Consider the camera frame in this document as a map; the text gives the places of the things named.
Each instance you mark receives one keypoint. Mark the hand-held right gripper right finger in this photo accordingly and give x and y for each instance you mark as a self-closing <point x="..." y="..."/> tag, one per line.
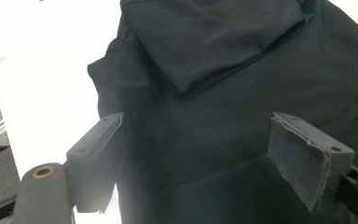
<point x="301" y="161"/>

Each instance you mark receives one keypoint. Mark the white table cover sheet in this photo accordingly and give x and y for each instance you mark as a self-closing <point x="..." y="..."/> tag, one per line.
<point x="43" y="77"/>

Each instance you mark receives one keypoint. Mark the black shorts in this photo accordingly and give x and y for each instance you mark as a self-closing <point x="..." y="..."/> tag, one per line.
<point x="214" y="109"/>

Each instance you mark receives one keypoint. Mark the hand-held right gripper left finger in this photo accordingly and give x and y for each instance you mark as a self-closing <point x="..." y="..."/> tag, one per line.
<point x="90" y="174"/>

